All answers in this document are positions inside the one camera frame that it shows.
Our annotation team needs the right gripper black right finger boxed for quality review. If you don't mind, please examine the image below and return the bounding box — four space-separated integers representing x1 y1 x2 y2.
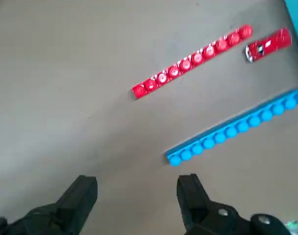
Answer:
176 173 293 235

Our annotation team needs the blue building block row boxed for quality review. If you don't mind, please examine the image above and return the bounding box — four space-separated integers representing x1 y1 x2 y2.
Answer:
165 88 298 168

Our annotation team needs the red building block row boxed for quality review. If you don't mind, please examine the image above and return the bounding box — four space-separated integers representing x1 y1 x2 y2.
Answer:
131 23 253 100

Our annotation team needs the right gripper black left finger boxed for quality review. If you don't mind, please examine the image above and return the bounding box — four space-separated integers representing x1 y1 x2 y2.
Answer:
0 175 98 235

